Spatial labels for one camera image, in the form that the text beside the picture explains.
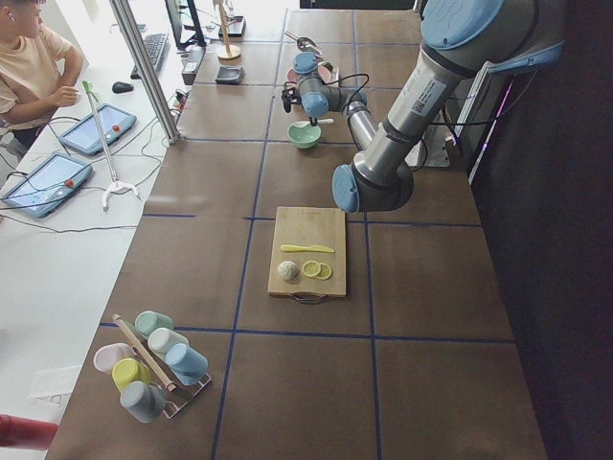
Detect white plastic spoon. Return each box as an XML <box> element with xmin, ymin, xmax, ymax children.
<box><xmin>291</xmin><ymin>119</ymin><xmax>334</xmax><ymax>128</ymax></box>

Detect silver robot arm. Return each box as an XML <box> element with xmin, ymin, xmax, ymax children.
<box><xmin>282</xmin><ymin>1</ymin><xmax>567</xmax><ymax>213</ymax></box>

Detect green ceramic bowl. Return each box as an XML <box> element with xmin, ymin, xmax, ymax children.
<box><xmin>287</xmin><ymin>126</ymin><xmax>322</xmax><ymax>150</ymax></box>

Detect pink bowl of ice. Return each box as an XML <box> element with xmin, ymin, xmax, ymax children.
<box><xmin>286</xmin><ymin>66</ymin><xmax>332</xmax><ymax>83</ymax></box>

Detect steel ice scoop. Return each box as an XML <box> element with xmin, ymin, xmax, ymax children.
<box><xmin>284</xmin><ymin>31</ymin><xmax>322</xmax><ymax>57</ymax></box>

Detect folded grey cloth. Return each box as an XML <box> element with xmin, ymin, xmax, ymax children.
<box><xmin>215</xmin><ymin>65</ymin><xmax>245</xmax><ymax>85</ymax></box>

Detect wooden cutting board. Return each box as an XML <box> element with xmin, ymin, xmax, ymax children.
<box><xmin>267</xmin><ymin>207</ymin><xmax>348</xmax><ymax>303</ymax></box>

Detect wooden mug tree stand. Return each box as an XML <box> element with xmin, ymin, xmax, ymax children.
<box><xmin>215</xmin><ymin>0</ymin><xmax>241</xmax><ymax>61</ymax></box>

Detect yellow plastic knife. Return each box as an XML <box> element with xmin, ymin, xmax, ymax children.
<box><xmin>280</xmin><ymin>244</ymin><xmax>335</xmax><ymax>254</ymax></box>

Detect black flat box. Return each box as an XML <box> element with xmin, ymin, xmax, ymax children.
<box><xmin>181</xmin><ymin>46</ymin><xmax>206</xmax><ymax>86</ymax></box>

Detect lemon slice upper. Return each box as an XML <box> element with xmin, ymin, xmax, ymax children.
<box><xmin>302</xmin><ymin>260</ymin><xmax>322</xmax><ymax>277</ymax></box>

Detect lemon slice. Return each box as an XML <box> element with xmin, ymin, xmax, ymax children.
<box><xmin>302</xmin><ymin>260</ymin><xmax>322</xmax><ymax>277</ymax></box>
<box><xmin>315</xmin><ymin>263</ymin><xmax>332</xmax><ymax>280</ymax></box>

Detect lemon slice lower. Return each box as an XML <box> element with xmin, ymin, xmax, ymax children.
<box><xmin>315</xmin><ymin>263</ymin><xmax>332</xmax><ymax>280</ymax></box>

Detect white bun toy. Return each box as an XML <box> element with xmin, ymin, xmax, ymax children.
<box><xmin>277</xmin><ymin>261</ymin><xmax>300</xmax><ymax>282</ymax></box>

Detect black keyboard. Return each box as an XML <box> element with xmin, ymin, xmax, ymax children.
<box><xmin>142</xmin><ymin>33</ymin><xmax>169</xmax><ymax>74</ymax></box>

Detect black computer mouse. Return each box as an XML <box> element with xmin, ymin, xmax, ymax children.
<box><xmin>111</xmin><ymin>81</ymin><xmax>134</xmax><ymax>94</ymax></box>

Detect reacher grabber tool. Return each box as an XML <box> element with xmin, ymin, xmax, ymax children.
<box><xmin>82</xmin><ymin>80</ymin><xmax>140</xmax><ymax>213</ymax></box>

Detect far teach pendant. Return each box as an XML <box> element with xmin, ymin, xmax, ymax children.
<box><xmin>58</xmin><ymin>103</ymin><xmax>137</xmax><ymax>156</ymax></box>

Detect teach pendant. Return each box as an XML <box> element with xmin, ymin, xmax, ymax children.
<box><xmin>58</xmin><ymin>103</ymin><xmax>137</xmax><ymax>156</ymax></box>
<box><xmin>1</xmin><ymin>153</ymin><xmax>93</xmax><ymax>219</ymax></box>

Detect green cup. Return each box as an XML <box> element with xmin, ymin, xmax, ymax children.
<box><xmin>134</xmin><ymin>310</ymin><xmax>174</xmax><ymax>339</ymax></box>

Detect white cup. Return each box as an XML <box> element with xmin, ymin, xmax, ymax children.
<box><xmin>148</xmin><ymin>327</ymin><xmax>189</xmax><ymax>361</ymax></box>

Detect blue cup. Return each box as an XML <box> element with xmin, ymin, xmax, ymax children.
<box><xmin>165</xmin><ymin>343</ymin><xmax>209</xmax><ymax>385</ymax></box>

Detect seated person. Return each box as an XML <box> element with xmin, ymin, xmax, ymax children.
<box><xmin>1</xmin><ymin>1</ymin><xmax>84</xmax><ymax>149</ymax></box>

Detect near teach pendant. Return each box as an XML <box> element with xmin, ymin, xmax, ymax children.
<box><xmin>1</xmin><ymin>153</ymin><xmax>93</xmax><ymax>219</ymax></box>

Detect white cup rack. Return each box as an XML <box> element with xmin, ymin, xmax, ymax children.
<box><xmin>112</xmin><ymin>313</ymin><xmax>213</xmax><ymax>421</ymax></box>

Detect yellow cup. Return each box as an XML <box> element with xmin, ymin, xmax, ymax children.
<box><xmin>111</xmin><ymin>357</ymin><xmax>152</xmax><ymax>393</ymax></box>

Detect pink cup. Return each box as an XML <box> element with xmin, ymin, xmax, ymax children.
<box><xmin>93</xmin><ymin>342</ymin><xmax>135</xmax><ymax>374</ymax></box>

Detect grey cup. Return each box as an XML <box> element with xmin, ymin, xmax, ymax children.
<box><xmin>120</xmin><ymin>380</ymin><xmax>167</xmax><ymax>424</ymax></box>

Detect red fire extinguisher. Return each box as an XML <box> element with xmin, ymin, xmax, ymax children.
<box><xmin>1</xmin><ymin>414</ymin><xmax>58</xmax><ymax>450</ymax></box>

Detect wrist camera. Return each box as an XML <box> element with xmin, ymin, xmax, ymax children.
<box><xmin>282</xmin><ymin>81</ymin><xmax>301</xmax><ymax>113</ymax></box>

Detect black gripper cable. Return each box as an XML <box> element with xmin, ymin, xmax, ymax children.
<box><xmin>329</xmin><ymin>72</ymin><xmax>371</xmax><ymax>116</ymax></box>

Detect white pedestal column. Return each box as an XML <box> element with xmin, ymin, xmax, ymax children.
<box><xmin>405</xmin><ymin>117</ymin><xmax>453</xmax><ymax>170</ymax></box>

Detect aluminium frame post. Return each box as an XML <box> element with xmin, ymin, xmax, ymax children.
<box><xmin>110</xmin><ymin>0</ymin><xmax>180</xmax><ymax>145</ymax></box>

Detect wooden rack handle bar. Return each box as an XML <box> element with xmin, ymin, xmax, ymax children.
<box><xmin>112</xmin><ymin>314</ymin><xmax>177</xmax><ymax>392</ymax></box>

